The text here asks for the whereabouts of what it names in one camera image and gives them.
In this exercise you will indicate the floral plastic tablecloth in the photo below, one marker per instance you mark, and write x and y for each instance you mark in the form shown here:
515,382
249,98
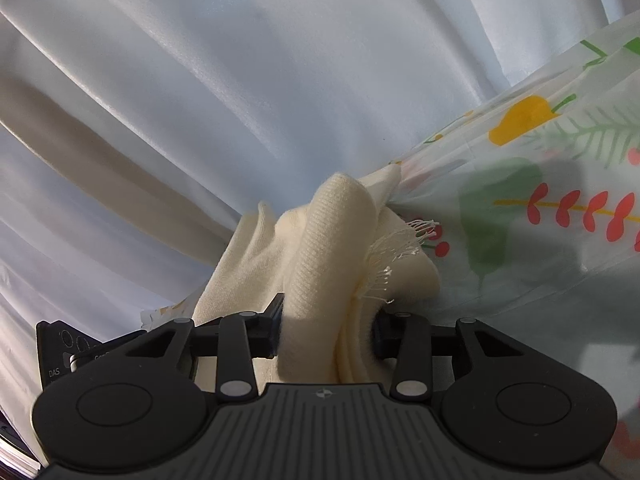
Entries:
500,260

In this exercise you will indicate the cream knit sweater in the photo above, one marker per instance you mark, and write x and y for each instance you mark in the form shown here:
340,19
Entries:
325,240

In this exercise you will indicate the white curtain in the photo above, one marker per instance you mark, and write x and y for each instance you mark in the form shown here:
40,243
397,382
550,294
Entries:
250,85

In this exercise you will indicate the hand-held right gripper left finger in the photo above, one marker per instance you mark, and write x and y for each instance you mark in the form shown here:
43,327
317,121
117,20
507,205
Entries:
270,332

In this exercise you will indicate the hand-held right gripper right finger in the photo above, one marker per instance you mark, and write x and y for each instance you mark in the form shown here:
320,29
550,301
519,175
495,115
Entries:
381,341

